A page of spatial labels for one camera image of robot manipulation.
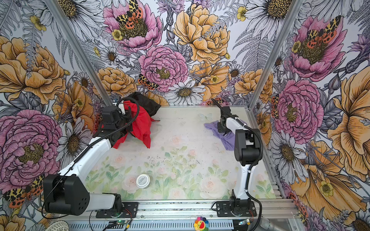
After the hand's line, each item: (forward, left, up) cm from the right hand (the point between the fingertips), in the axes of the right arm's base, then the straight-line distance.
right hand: (225, 132), depth 102 cm
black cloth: (+9, +52, +23) cm, 58 cm away
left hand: (-1, +60, +23) cm, 64 cm away
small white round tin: (-33, +50, +3) cm, 60 cm away
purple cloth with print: (-6, -1, -1) cm, 6 cm away
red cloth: (-8, +52, +17) cm, 56 cm away
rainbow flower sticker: (-51, +20, -3) cm, 55 cm away
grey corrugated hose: (-52, -9, 0) cm, 53 cm away
